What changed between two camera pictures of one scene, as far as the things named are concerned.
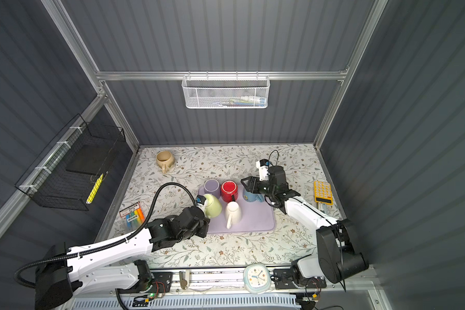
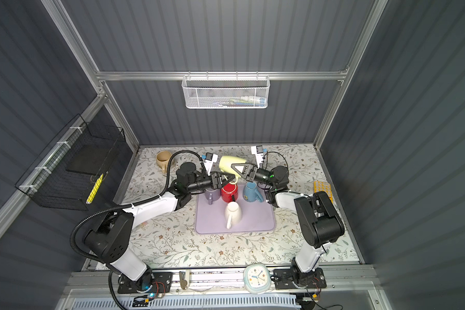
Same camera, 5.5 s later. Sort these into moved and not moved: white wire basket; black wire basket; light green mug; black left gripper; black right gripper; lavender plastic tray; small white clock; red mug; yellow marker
Moved: light green mug; black right gripper; black left gripper
Not moved: lavender plastic tray; red mug; small white clock; yellow marker; white wire basket; black wire basket
